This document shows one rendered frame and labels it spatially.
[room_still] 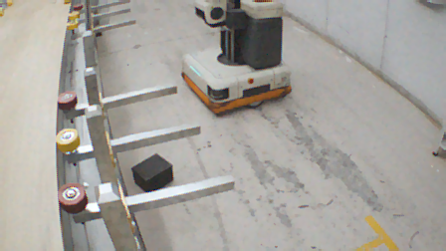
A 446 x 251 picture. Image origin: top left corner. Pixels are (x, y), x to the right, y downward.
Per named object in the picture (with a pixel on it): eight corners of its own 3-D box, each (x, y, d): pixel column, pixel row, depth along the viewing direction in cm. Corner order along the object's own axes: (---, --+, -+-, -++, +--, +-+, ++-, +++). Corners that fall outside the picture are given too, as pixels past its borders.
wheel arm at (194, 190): (229, 183, 97) (229, 171, 95) (234, 191, 95) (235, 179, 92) (75, 216, 84) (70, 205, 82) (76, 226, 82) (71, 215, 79)
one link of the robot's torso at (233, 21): (226, 24, 275) (226, -5, 261) (246, 35, 255) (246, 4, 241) (194, 29, 265) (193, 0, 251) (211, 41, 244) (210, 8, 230)
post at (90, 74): (122, 199, 115) (95, 65, 88) (124, 206, 112) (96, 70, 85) (112, 201, 114) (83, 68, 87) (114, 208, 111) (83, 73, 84)
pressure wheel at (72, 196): (78, 238, 79) (64, 207, 73) (66, 219, 84) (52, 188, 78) (102, 225, 84) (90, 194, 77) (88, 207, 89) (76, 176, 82)
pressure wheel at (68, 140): (64, 174, 99) (54, 144, 93) (65, 158, 105) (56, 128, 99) (86, 171, 101) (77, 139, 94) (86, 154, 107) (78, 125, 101)
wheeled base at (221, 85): (251, 63, 336) (251, 38, 322) (293, 95, 289) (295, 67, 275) (179, 79, 311) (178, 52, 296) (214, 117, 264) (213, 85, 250)
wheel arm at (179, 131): (197, 130, 117) (197, 119, 114) (201, 136, 114) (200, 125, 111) (68, 159, 103) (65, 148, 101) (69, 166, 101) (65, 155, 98)
